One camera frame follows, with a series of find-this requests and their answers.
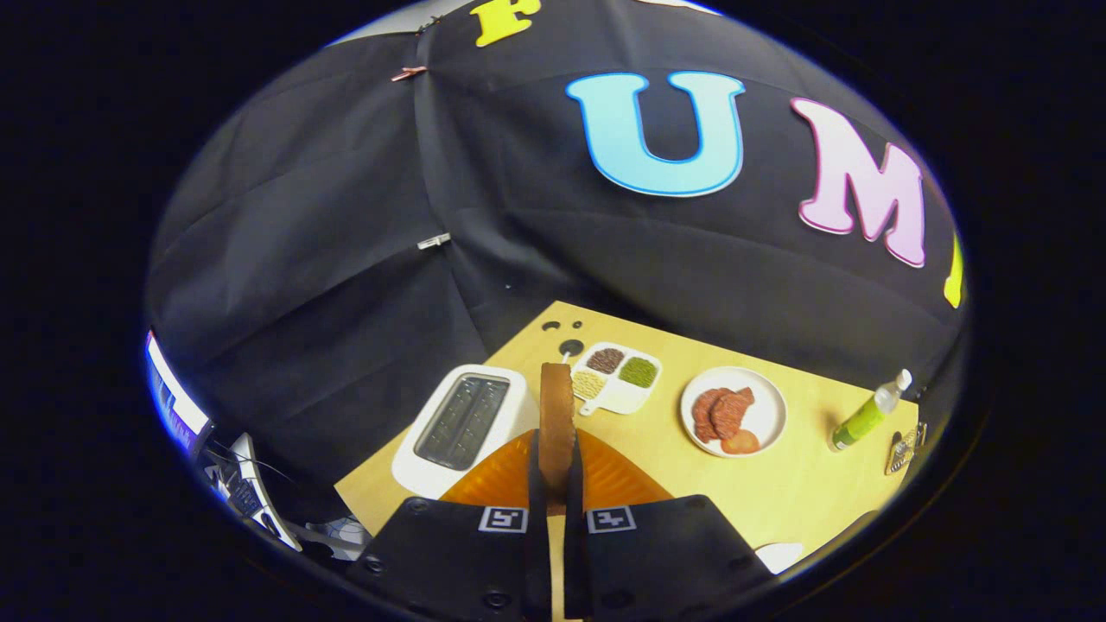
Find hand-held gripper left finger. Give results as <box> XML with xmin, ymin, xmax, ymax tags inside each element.
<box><xmin>346</xmin><ymin>429</ymin><xmax>554</xmax><ymax>622</ymax></box>

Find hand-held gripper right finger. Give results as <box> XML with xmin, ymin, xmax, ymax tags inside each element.
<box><xmin>563</xmin><ymin>429</ymin><xmax>774</xmax><ymax>622</ymax></box>

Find lit monitor screen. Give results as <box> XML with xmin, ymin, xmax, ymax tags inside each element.
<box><xmin>145</xmin><ymin>331</ymin><xmax>213</xmax><ymax>456</ymax></box>

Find toasted bread slice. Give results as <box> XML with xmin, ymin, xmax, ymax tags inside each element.
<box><xmin>539</xmin><ymin>363</ymin><xmax>577</xmax><ymax>517</ymax></box>

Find white keyboard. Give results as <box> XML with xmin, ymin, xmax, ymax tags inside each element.
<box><xmin>226</xmin><ymin>432</ymin><xmax>303</xmax><ymax>552</ymax></box>

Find brown meat slice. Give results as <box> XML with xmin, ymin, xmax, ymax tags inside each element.
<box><xmin>710</xmin><ymin>386</ymin><xmax>755</xmax><ymax>440</ymax></box>
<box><xmin>691</xmin><ymin>388</ymin><xmax>731</xmax><ymax>444</ymax></box>

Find white divided condiment tray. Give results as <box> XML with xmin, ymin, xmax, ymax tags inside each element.
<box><xmin>570</xmin><ymin>342</ymin><xmax>663</xmax><ymax>417</ymax></box>

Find green label water bottle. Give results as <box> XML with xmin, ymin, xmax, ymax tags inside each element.
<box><xmin>829</xmin><ymin>369</ymin><xmax>913</xmax><ymax>453</ymax></box>

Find wire basket with wooden handle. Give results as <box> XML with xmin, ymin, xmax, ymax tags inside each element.
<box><xmin>884</xmin><ymin>422</ymin><xmax>928</xmax><ymax>476</ymax></box>

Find white toaster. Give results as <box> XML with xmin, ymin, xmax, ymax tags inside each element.
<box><xmin>391</xmin><ymin>364</ymin><xmax>542</xmax><ymax>500</ymax></box>

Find small white plate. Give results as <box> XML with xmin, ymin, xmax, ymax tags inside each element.
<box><xmin>754</xmin><ymin>542</ymin><xmax>804</xmax><ymax>575</ymax></box>

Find black backdrop cloth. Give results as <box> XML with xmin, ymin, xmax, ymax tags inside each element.
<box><xmin>145</xmin><ymin>0</ymin><xmax>969</xmax><ymax>519</ymax></box>

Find round white plate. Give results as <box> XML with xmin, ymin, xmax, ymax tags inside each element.
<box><xmin>680</xmin><ymin>366</ymin><xmax>788</xmax><ymax>458</ymax></box>

